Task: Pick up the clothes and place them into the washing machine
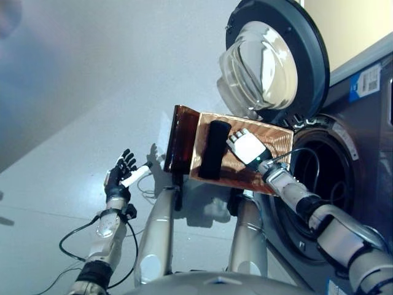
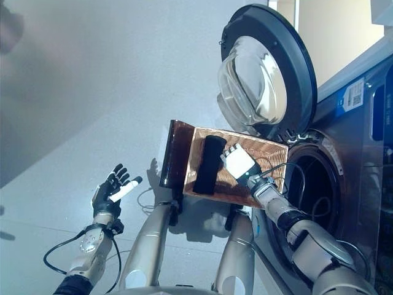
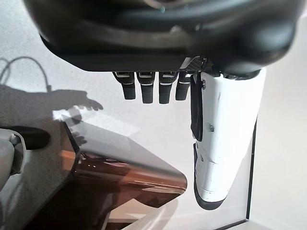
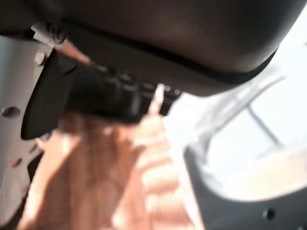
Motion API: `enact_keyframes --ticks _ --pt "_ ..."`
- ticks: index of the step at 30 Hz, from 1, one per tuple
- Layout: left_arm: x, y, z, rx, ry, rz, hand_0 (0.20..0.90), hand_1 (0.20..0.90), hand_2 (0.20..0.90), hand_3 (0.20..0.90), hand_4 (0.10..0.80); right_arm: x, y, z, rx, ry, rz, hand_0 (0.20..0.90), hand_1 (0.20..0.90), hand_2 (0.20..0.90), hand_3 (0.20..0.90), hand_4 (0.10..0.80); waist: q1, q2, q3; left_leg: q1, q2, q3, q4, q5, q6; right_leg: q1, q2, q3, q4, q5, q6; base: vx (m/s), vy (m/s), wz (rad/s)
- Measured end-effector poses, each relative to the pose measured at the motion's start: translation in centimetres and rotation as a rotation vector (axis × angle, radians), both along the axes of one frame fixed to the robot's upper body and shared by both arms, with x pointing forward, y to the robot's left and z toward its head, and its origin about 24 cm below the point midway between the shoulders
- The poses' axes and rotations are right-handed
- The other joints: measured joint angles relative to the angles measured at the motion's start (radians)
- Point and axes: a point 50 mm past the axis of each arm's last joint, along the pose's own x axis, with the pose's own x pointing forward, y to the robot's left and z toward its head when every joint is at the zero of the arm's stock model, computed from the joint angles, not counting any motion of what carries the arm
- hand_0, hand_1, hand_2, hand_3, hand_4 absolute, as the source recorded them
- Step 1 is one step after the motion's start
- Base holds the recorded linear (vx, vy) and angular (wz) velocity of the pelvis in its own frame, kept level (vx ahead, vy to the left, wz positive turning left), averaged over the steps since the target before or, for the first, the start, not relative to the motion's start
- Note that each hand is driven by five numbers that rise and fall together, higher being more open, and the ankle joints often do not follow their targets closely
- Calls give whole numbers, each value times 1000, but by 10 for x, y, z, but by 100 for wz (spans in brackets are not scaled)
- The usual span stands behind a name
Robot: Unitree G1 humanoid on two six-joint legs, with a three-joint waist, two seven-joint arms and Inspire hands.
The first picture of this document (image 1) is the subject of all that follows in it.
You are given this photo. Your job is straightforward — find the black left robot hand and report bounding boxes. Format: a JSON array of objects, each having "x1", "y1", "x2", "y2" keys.
[{"x1": 104, "y1": 148, "x2": 153, "y2": 204}]

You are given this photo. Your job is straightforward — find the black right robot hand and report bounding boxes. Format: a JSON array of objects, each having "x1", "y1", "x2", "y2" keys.
[{"x1": 225, "y1": 128, "x2": 273, "y2": 170}]

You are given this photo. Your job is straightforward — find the long black garment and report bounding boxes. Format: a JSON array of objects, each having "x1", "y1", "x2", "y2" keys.
[{"x1": 198, "y1": 120, "x2": 232, "y2": 181}]

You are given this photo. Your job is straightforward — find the round washing machine door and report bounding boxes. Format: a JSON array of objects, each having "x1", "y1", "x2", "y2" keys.
[{"x1": 216, "y1": 0, "x2": 331, "y2": 122}]

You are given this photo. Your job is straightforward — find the dark grey washing machine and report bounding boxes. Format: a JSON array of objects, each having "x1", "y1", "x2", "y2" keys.
[{"x1": 254, "y1": 50, "x2": 393, "y2": 295}]

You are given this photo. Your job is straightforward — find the light wicker laundry basket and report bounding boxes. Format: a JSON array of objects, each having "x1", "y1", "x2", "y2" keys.
[{"x1": 188, "y1": 112, "x2": 295, "y2": 196}]

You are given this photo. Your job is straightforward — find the dark brown glossy stool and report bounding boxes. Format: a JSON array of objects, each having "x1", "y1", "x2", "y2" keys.
[{"x1": 162, "y1": 104, "x2": 202, "y2": 175}]

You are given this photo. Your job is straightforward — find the silver right robot leg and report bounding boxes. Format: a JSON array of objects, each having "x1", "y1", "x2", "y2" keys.
[{"x1": 228, "y1": 190, "x2": 268, "y2": 278}]

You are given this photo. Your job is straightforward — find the blue white sticker label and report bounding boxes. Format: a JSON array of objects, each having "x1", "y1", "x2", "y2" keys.
[{"x1": 349, "y1": 64, "x2": 382, "y2": 104}]

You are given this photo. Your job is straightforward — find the grey robot torso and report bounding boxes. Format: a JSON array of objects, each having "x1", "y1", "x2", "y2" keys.
[{"x1": 124, "y1": 270, "x2": 296, "y2": 295}]

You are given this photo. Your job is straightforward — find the white counter cabinet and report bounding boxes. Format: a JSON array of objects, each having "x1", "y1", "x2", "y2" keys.
[{"x1": 302, "y1": 0, "x2": 393, "y2": 74}]

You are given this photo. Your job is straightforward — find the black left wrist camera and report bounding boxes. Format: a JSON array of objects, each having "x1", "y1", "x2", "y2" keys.
[{"x1": 121, "y1": 203, "x2": 138, "y2": 221}]

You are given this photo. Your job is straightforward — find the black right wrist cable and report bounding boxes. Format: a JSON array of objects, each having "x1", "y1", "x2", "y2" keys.
[{"x1": 269, "y1": 147, "x2": 321, "y2": 197}]

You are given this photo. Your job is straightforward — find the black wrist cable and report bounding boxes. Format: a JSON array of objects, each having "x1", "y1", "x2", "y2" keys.
[
  {"x1": 59, "y1": 214, "x2": 139, "y2": 290},
  {"x1": 269, "y1": 147, "x2": 321, "y2": 197}
]

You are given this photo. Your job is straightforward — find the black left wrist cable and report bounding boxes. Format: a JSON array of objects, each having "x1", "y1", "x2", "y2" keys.
[{"x1": 59, "y1": 214, "x2": 139, "y2": 290}]

